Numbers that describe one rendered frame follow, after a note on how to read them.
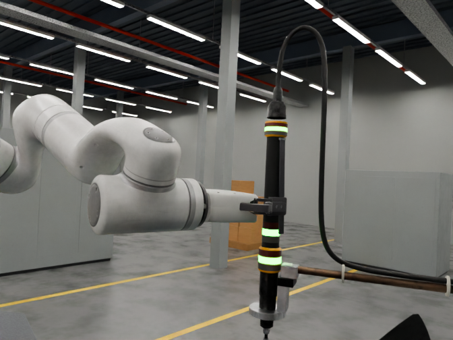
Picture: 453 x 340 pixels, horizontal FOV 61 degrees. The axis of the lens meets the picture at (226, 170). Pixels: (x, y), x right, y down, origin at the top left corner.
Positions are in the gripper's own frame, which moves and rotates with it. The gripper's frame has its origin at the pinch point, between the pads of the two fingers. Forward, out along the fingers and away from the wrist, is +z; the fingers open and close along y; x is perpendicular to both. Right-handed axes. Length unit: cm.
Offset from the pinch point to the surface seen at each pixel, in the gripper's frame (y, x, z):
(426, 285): 21.9, -11.5, 17.2
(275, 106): 0.6, 18.3, 0.9
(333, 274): 9.7, -11.7, 8.6
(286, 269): 3.3, -11.8, 3.1
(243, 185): -670, -16, 519
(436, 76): -528, 337, 1132
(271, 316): 2.6, -20.1, 0.6
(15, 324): -71, -41, -31
